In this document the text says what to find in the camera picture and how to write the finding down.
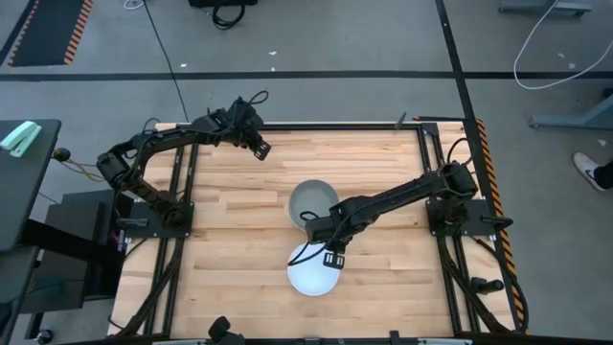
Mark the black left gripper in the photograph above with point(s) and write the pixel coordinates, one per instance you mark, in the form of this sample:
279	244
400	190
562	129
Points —
244	122

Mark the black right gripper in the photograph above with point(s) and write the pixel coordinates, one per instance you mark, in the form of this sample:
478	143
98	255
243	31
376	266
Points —
330	232

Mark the white bowl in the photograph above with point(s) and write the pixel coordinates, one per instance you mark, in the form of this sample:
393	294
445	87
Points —
311	280

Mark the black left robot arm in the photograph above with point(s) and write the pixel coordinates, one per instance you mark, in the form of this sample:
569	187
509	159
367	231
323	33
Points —
143	144

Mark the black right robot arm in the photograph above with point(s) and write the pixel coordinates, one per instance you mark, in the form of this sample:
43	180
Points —
397	189

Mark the light grey bowl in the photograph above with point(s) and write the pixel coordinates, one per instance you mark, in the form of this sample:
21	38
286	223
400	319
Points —
293	219

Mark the orange black hazard strip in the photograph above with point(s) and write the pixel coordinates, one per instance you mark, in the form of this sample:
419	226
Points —
493	191

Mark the black computer box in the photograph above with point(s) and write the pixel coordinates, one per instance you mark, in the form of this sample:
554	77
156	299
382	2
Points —
81	249

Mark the black side desk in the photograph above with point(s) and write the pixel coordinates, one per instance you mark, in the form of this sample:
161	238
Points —
24	191

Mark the mint green stapler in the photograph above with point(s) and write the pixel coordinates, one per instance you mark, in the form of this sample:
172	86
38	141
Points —
19	138

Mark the black floor mat orange stripes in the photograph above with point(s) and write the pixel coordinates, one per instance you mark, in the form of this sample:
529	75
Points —
48	29

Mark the person's white shoe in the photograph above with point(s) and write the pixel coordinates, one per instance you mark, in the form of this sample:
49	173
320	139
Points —
585	168

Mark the grey desk foot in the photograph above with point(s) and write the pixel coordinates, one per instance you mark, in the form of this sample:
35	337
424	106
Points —
546	7
574	120

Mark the person's leg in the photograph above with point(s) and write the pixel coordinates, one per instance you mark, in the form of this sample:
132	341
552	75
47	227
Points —
606	175

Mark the black table-level camera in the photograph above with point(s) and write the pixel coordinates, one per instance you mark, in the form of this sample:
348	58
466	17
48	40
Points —
219	328

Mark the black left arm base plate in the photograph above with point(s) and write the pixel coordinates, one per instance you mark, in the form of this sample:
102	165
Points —
143	227

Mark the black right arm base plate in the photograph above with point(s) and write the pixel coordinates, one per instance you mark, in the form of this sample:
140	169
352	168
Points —
479	211

